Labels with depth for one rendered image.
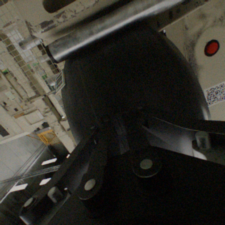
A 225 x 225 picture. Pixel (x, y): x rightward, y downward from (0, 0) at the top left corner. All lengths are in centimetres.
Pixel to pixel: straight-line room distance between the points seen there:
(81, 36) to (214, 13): 37
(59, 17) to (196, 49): 38
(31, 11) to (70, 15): 7
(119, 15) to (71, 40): 12
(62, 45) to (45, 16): 5
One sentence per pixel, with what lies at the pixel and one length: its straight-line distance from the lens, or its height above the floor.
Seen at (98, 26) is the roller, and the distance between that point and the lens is 32.
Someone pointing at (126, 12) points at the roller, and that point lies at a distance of 33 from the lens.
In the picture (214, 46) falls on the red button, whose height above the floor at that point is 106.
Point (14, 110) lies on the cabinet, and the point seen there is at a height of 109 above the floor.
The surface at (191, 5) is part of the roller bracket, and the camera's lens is 40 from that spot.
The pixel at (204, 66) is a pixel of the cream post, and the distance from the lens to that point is 51.
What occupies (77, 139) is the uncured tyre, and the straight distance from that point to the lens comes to 28.
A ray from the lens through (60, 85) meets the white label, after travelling 32.
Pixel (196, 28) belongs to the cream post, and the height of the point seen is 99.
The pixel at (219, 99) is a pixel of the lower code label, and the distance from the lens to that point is 58.
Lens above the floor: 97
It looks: 22 degrees up
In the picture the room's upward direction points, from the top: 155 degrees clockwise
